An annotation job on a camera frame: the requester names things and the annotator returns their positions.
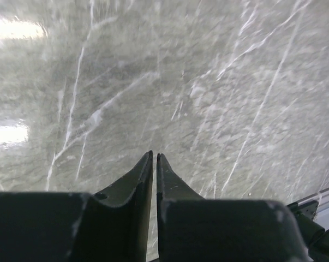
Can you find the aluminium frame rail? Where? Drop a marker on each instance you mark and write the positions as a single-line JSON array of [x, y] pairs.
[[316, 207]]

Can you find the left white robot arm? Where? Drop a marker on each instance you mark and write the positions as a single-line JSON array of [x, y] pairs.
[[314, 229]]

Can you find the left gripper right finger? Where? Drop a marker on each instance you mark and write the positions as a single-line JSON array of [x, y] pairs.
[[192, 228]]

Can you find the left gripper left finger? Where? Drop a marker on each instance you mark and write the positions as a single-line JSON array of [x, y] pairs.
[[109, 225]]

